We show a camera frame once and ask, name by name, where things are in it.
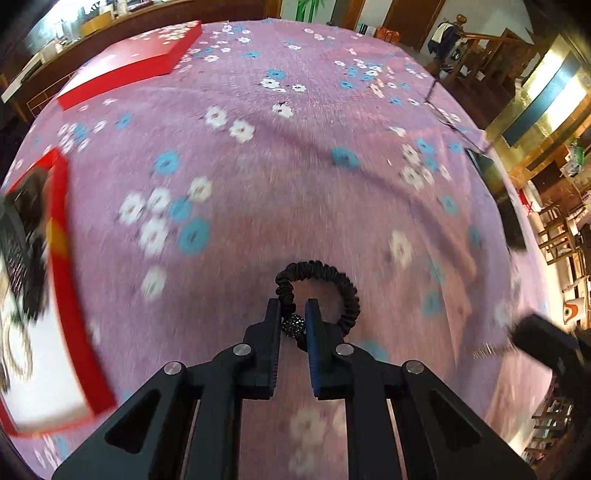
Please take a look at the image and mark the jacket on stair post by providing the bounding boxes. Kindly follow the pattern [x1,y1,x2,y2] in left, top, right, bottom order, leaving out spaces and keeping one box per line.
[427,21,463,62]

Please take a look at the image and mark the thin black rod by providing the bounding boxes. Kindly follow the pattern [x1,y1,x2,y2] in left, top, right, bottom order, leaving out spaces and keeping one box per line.
[424,78,493,153]

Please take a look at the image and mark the red gift box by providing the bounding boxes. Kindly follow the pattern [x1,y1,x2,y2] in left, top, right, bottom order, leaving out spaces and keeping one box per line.
[0,148,117,437]

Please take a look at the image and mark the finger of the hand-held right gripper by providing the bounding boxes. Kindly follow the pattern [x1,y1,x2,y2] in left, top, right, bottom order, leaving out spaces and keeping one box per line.
[507,314,581,374]

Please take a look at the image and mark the wooden door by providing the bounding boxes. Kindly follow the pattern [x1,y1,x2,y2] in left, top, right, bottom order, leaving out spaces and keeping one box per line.
[383,0,445,48]

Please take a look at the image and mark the wooden chairs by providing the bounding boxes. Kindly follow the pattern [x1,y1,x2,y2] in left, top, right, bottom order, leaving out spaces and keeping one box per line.
[534,198,591,269]

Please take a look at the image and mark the gold beaded hair tie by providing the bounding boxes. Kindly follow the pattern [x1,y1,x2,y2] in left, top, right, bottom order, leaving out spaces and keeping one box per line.
[0,295,36,393]

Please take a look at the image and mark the wooden stair railing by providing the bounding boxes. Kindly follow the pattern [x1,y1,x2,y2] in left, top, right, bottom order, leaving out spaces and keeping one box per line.
[434,14,548,121]

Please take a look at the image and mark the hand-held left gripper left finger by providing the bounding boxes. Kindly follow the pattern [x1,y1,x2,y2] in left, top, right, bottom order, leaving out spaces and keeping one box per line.
[53,299,283,480]

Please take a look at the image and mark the thin sparkly hair clip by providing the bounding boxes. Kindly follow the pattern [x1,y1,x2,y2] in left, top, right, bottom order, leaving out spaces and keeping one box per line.
[470,342,514,360]

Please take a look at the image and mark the purple floral tablecloth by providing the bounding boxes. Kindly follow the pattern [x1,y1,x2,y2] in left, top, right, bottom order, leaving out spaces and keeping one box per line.
[0,18,555,480]

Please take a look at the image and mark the gold blue striped panel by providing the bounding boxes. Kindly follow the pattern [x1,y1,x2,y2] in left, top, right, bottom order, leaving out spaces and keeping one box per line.
[487,44,590,149]

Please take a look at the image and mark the red box lid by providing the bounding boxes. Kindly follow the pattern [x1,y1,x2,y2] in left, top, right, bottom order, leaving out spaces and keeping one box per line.
[56,19,203,112]

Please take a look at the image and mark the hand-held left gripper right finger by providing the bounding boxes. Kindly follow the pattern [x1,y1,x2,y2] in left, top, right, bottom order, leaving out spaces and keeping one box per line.
[305,298,536,480]

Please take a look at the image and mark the black hair tie with bead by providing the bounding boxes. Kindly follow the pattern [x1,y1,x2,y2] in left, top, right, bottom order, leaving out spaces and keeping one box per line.
[275,261,361,354]

